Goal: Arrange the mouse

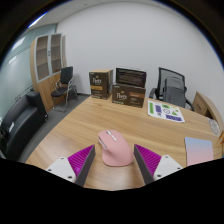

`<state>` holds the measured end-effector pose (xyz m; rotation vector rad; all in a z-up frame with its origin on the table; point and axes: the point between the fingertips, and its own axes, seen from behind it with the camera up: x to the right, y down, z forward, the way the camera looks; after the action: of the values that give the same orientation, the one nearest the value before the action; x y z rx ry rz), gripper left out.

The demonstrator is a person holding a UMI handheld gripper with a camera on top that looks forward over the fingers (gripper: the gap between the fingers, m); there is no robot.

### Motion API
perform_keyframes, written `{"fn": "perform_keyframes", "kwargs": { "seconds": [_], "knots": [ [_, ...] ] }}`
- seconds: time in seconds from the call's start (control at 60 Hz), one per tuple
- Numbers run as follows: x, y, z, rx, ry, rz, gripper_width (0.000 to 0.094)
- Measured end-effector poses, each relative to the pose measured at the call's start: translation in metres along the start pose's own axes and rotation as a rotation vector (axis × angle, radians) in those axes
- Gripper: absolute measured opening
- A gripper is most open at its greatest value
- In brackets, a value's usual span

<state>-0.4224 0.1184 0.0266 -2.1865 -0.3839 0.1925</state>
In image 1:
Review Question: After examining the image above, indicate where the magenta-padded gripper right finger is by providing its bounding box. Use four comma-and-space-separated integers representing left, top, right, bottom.
133, 143, 184, 186

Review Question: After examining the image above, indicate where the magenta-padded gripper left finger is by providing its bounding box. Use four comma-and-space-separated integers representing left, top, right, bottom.
45, 144, 97, 187

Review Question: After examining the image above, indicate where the pink computer mouse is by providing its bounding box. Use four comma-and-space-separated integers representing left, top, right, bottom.
97, 129, 135, 168

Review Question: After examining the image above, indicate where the pink and blue mouse pad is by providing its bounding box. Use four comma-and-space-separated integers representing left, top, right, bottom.
184, 136, 215, 167

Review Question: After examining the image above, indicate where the white printed sticker sheet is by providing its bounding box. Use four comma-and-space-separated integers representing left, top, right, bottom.
147, 99, 186, 124

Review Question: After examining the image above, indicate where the black leather sofa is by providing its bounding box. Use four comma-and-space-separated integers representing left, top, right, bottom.
0, 91, 49, 163

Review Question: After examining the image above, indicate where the wooden side desk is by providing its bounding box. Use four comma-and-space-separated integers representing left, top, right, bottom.
192, 91, 224, 134

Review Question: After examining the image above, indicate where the grey backpack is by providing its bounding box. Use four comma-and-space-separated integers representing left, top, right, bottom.
162, 76, 188, 109

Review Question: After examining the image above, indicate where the low brown cardboard box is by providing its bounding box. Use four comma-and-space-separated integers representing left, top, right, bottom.
111, 82, 147, 109

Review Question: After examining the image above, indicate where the wooden shelf cabinet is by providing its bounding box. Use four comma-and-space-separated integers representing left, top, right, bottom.
29, 32, 68, 113

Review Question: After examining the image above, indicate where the tall brown cardboard box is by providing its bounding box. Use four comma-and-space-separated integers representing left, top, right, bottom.
88, 69, 114, 100

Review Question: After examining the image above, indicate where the black visitor chair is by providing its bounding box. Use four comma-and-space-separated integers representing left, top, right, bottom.
50, 65, 79, 113

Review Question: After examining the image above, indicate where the black mesh office chair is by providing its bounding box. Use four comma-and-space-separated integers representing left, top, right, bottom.
148, 66, 195, 112

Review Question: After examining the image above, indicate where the black cardboard box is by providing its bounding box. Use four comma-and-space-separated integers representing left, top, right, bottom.
115, 66, 148, 89

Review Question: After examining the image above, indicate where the ceiling light panel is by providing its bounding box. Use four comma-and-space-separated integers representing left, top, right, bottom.
28, 13, 48, 30

